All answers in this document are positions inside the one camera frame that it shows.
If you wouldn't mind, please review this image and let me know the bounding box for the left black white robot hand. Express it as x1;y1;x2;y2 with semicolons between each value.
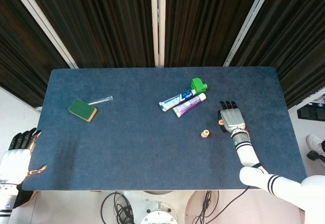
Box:
0;127;48;184

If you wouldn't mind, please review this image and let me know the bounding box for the white frame post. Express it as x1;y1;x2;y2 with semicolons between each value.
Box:
150;0;167;69
6;0;78;69
223;0;274;67

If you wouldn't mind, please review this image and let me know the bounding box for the black cloth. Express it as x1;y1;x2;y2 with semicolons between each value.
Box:
15;189;35;208

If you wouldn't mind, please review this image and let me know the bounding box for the blue white toothpaste tube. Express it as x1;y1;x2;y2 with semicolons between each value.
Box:
159;89;197;112

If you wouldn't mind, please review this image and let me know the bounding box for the black cable bundle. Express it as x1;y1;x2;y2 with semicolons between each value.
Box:
101;192;135;224

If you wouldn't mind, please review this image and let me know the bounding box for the green yellow sponge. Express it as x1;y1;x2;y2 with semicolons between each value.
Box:
68;98;98;122

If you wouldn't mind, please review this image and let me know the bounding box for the dark brown curtain panel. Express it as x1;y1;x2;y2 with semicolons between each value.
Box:
22;0;155;69
165;0;265;67
0;0;71;108
232;0;325;109

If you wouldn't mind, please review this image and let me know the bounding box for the right black grey robot hand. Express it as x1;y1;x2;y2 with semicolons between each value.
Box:
217;101;246;133

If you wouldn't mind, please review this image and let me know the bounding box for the white shoe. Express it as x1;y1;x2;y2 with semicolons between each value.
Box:
306;134;325;156

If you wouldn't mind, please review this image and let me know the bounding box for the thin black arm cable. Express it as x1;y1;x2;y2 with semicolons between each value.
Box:
210;186;251;219

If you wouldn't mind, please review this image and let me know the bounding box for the purple white toothpaste tube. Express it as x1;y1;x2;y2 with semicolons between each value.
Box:
172;93;207;118

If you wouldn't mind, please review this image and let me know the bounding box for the green plastic block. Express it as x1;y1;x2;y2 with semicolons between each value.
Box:
190;78;208;94

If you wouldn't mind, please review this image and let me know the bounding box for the clear plastic tube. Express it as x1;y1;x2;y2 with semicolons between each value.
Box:
87;95;114;106

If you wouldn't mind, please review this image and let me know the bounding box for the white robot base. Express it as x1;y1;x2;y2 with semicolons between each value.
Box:
121;190;220;224

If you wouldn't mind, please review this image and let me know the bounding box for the black device with blue sticker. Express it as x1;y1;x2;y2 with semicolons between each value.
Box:
297;102;325;122

